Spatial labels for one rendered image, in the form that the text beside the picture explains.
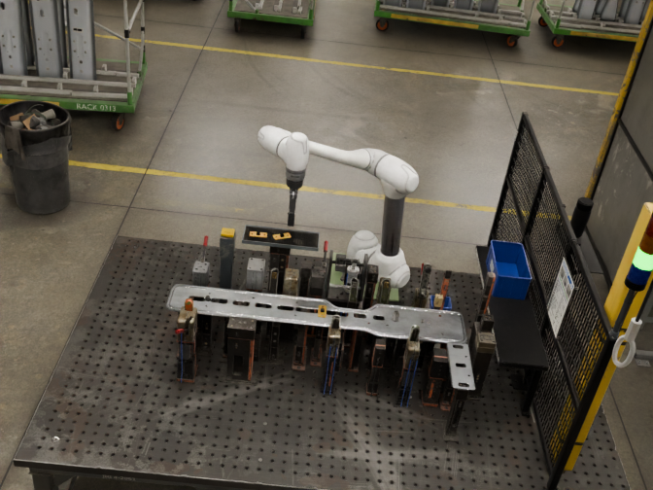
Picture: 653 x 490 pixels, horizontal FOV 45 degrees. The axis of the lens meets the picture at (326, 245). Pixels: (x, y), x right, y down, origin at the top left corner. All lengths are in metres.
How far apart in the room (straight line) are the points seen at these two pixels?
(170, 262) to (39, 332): 1.08
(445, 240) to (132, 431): 3.33
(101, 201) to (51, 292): 1.12
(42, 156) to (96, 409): 2.66
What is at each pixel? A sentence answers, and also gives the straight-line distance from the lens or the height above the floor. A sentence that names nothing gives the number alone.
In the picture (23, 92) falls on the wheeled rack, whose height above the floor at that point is 0.28.
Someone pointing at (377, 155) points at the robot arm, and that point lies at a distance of 3.84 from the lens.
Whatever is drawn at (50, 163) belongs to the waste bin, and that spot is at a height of 0.43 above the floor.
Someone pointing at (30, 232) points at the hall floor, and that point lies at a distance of 5.97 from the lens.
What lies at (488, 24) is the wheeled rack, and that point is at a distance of 10.11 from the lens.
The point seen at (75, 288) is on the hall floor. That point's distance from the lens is 5.40.
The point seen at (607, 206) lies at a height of 0.52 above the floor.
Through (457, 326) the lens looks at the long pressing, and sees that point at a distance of 3.72.
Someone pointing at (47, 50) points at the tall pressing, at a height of 0.55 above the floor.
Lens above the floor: 3.32
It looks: 35 degrees down
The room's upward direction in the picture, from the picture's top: 7 degrees clockwise
